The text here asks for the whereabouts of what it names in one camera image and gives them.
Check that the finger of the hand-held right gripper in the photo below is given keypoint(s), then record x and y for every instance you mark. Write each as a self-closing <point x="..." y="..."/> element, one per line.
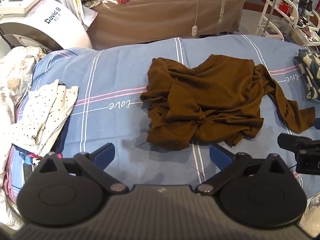
<point x="287" y="141"/>

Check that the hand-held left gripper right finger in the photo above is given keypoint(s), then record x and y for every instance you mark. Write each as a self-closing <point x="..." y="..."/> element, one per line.
<point x="220" y="156"/>

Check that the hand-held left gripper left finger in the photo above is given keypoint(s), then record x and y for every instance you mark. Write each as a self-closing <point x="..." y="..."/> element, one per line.
<point x="106" y="153"/>

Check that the brown long-sleeve shirt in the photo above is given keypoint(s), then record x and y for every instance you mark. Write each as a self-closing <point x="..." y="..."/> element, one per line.
<point x="212" y="92"/>

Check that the white polka-dot garment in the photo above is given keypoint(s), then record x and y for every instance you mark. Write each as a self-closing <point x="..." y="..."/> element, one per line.
<point x="42" y="110"/>

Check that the floral quilt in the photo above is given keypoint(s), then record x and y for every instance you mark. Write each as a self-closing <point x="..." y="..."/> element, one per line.
<point x="15" y="80"/>

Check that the white arched machine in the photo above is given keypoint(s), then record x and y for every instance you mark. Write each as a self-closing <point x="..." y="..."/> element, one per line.
<point x="50" y="27"/>

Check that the clear tube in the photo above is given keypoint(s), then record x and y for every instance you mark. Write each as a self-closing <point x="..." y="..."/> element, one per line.
<point x="221" y="17"/>

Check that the beige covered bed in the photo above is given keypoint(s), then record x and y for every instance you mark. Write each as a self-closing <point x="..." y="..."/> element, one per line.
<point x="155" y="17"/>

